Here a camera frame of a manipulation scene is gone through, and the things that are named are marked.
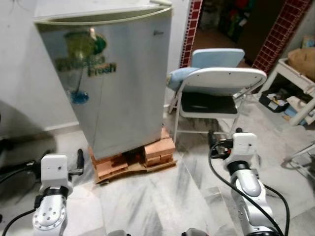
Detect light blue plastic chair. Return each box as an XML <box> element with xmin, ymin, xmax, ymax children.
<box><xmin>190</xmin><ymin>48</ymin><xmax>246</xmax><ymax>70</ymax></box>

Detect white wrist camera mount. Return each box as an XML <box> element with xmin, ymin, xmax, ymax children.
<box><xmin>40</xmin><ymin>153</ymin><xmax>74</xmax><ymax>193</ymax></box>
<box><xmin>230</xmin><ymin>132</ymin><xmax>258</xmax><ymax>171</ymax></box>

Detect light blue chair cushion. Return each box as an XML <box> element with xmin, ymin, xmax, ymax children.
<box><xmin>166</xmin><ymin>67</ymin><xmax>203</xmax><ymax>92</ymax></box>

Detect grey robot knee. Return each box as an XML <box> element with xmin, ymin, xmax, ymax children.
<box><xmin>105</xmin><ymin>228</ymin><xmax>131</xmax><ymax>236</ymax></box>
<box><xmin>182</xmin><ymin>227</ymin><xmax>210</xmax><ymax>236</ymax></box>

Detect brown cardboard box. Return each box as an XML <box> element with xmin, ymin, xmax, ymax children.
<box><xmin>287</xmin><ymin>47</ymin><xmax>315</xmax><ymax>82</ymax></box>

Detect white low table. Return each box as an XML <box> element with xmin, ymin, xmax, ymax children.
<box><xmin>258</xmin><ymin>58</ymin><xmax>315</xmax><ymax>126</ymax></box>

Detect wooden base board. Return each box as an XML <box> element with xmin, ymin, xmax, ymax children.
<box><xmin>94</xmin><ymin>158</ymin><xmax>178</xmax><ymax>185</ymax></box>

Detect silver fridge with green sticker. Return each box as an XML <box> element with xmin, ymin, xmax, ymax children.
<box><xmin>33</xmin><ymin>4</ymin><xmax>174</xmax><ymax>161</ymax></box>

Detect grey right robot knee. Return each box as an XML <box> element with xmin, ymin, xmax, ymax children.
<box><xmin>182</xmin><ymin>227</ymin><xmax>210</xmax><ymax>236</ymax></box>

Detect grey left robot knee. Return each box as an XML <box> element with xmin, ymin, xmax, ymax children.
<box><xmin>105</xmin><ymin>228</ymin><xmax>131</xmax><ymax>236</ymax></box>

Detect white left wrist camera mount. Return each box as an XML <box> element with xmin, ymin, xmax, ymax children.
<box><xmin>40</xmin><ymin>153</ymin><xmax>74</xmax><ymax>193</ymax></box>

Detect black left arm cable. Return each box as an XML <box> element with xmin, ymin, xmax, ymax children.
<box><xmin>0</xmin><ymin>207</ymin><xmax>39</xmax><ymax>233</ymax></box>

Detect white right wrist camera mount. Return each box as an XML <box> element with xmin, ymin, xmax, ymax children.
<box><xmin>230</xmin><ymin>132</ymin><xmax>258</xmax><ymax>171</ymax></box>

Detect white metal stand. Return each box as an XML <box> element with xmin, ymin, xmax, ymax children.
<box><xmin>283</xmin><ymin>142</ymin><xmax>315</xmax><ymax>178</ymax></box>

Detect black storage box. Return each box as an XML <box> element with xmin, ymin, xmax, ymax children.
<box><xmin>259</xmin><ymin>89</ymin><xmax>292</xmax><ymax>114</ymax></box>

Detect white folding chair black seat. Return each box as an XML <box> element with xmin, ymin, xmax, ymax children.
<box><xmin>169</xmin><ymin>67</ymin><xmax>268</xmax><ymax>144</ymax></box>

